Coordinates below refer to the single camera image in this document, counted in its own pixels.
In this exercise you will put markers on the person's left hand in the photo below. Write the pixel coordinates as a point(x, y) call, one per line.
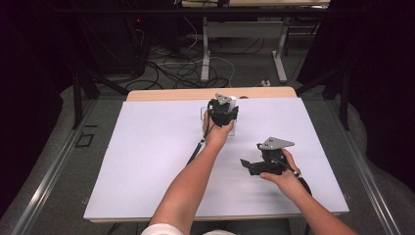
point(217, 135)

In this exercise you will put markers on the aluminium floor rail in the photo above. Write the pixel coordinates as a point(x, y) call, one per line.
point(49, 179)
point(365, 173)

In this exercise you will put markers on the person's right hand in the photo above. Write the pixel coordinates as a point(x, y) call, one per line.
point(287, 182)

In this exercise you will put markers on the black metal stand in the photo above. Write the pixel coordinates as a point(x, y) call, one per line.
point(78, 98)
point(344, 98)

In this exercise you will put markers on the white power plug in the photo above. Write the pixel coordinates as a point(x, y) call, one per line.
point(266, 83)

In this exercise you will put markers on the white frame desk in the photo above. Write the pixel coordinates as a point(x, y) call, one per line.
point(205, 49)

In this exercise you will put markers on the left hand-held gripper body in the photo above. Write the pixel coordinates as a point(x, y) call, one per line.
point(221, 114)

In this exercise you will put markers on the person's white shirt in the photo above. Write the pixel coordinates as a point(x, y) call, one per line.
point(161, 230)

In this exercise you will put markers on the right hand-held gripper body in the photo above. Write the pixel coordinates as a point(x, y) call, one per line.
point(274, 153)

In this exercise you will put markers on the white table mat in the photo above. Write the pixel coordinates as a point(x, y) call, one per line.
point(147, 163)

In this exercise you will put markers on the black horizontal crossbar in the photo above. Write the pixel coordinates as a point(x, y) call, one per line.
point(130, 11)

